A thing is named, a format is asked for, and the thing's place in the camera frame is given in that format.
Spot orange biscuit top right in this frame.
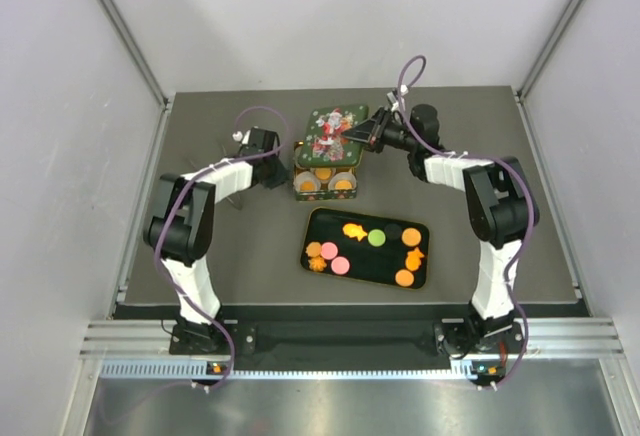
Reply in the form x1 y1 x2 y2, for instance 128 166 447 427
401 227 422 247

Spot orange biscuit left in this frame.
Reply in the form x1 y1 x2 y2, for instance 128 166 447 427
305 242 322 258

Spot gold tin lid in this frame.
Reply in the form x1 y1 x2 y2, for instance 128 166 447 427
294 103 369 169

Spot orange fish cookie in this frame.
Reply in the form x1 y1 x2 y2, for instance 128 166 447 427
342 223 368 241
405 247 425 272

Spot black gold-rimmed tray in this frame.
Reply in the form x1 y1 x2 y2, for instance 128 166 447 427
300 208 430 290

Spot pink sandwich cookie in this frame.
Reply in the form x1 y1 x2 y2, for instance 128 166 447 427
320 242 339 260
331 256 351 275

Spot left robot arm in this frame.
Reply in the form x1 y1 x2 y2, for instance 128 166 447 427
143 127 287 355

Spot right aluminium frame post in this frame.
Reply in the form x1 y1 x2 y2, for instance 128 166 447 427
514 0 587 104

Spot orange biscuit bottom right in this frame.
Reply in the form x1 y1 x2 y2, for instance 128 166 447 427
395 269 415 288

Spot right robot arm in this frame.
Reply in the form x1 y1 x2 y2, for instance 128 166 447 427
343 104 539 358

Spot green christmas cookie tin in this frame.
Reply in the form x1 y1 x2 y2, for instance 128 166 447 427
292 141 358 202

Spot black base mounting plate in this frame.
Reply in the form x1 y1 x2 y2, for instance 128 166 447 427
169 304 524 364

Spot left aluminium frame post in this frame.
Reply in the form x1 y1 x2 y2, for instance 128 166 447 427
97 0 169 108

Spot grey slotted cable duct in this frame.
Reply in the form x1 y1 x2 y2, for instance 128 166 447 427
99 355 506 381

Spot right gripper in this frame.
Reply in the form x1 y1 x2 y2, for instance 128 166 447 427
342 107 420 154

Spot aluminium frame post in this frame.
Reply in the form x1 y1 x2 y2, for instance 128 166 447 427
97 0 169 108
514 0 587 104

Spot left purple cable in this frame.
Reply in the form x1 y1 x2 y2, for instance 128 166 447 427
152 105 292 392

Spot orange swirl cookie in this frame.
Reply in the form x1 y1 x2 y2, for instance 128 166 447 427
308 256 327 273
335 181 352 190

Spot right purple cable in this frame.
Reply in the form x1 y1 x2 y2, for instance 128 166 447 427
396 55 531 390

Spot purple cable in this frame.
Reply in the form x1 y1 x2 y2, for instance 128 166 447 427
152 105 292 392
396 55 531 390

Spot orange biscuit stack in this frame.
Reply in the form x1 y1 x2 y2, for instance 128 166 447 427
298 180 316 192

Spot orange round biscuit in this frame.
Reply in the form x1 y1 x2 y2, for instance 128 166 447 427
314 168 333 181

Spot metal serving tongs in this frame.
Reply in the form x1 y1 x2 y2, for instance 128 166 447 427
182 138 244 211

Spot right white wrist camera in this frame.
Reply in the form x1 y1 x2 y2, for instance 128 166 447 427
386 84 409 112

